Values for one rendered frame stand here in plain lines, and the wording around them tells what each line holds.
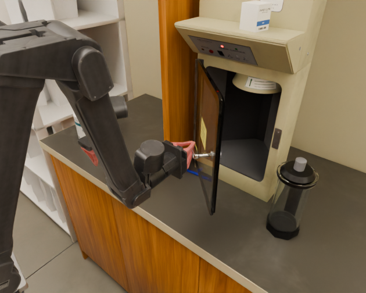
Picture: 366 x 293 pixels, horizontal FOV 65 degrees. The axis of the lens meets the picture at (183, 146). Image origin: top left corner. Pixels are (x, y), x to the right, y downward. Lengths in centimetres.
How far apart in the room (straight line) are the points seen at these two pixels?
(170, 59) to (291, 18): 37
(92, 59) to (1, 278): 36
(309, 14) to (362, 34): 45
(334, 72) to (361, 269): 69
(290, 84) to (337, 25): 44
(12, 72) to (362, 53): 109
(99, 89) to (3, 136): 13
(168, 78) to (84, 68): 59
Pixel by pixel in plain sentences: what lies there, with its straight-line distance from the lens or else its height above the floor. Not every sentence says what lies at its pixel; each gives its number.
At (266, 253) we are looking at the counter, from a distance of 92.
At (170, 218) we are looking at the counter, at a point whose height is 94.
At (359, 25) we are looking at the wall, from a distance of 121.
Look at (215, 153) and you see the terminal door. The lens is 75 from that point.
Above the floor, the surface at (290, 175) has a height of 118.
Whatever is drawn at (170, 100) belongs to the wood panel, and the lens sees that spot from 98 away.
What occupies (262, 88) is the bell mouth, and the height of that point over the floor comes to 133.
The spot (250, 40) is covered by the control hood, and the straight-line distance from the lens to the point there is 72.
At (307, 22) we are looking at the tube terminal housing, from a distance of 79.
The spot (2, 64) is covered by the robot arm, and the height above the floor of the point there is 157.
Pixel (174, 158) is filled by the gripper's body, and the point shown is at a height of 122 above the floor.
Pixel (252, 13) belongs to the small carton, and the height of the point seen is 155.
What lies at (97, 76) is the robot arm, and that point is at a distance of 40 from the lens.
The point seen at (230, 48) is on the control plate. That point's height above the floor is 146.
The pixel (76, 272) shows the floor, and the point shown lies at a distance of 207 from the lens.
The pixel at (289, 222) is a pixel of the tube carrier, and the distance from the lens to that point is 92.
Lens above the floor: 167
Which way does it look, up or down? 34 degrees down
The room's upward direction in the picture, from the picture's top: straight up
